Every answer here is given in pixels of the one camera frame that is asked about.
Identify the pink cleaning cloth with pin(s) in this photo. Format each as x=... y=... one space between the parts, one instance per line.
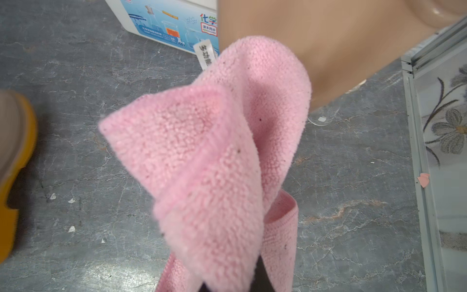
x=214 y=155

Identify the tan rubber boot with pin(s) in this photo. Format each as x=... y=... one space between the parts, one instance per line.
x=19 y=131
x=340 y=42

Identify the right clear glass flask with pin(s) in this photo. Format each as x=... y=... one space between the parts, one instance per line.
x=324 y=115

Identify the blue lid storage box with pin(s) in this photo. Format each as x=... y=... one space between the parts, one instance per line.
x=178 y=24

